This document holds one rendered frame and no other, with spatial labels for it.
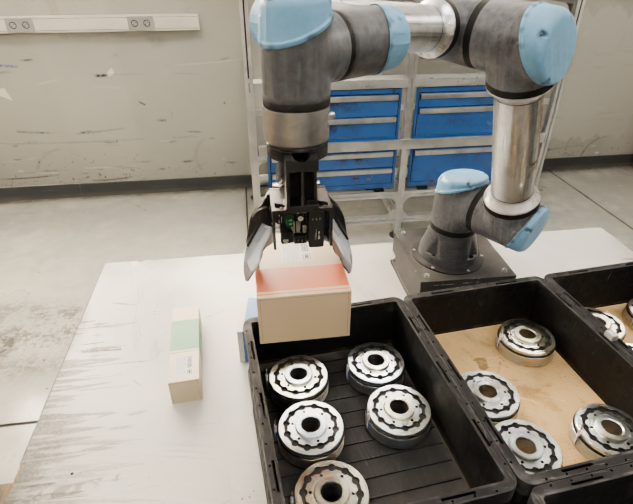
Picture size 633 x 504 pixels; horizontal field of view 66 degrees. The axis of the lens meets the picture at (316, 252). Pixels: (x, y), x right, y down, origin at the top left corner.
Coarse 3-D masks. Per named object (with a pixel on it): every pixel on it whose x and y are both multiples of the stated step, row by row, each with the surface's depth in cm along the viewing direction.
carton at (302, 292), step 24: (264, 264) 67; (288, 264) 67; (312, 264) 67; (336, 264) 67; (264, 288) 62; (288, 288) 62; (312, 288) 62; (336, 288) 62; (264, 312) 61; (288, 312) 62; (312, 312) 62; (336, 312) 63; (264, 336) 63; (288, 336) 64; (312, 336) 64; (336, 336) 65
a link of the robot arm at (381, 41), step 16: (352, 16) 52; (368, 16) 53; (384, 16) 54; (400, 16) 56; (352, 32) 51; (368, 32) 52; (384, 32) 54; (400, 32) 56; (352, 48) 51; (368, 48) 53; (384, 48) 55; (400, 48) 57; (352, 64) 53; (368, 64) 55; (384, 64) 57
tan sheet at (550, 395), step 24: (456, 336) 97; (480, 336) 97; (456, 360) 91; (480, 360) 91; (504, 360) 91; (552, 360) 91; (528, 384) 86; (552, 384) 86; (576, 384) 86; (528, 408) 82; (552, 408) 82; (576, 408) 82; (552, 432) 78; (576, 456) 74
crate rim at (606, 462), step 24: (456, 288) 94; (480, 288) 94; (552, 288) 94; (576, 312) 88; (432, 336) 82; (600, 336) 82; (624, 360) 78; (480, 408) 69; (504, 456) 63; (624, 456) 63; (528, 480) 60; (552, 480) 60
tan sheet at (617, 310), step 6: (606, 306) 105; (612, 306) 105; (618, 306) 105; (624, 306) 105; (612, 312) 103; (618, 312) 103; (618, 318) 102; (624, 324) 100; (630, 330) 99; (630, 336) 97; (630, 342) 96
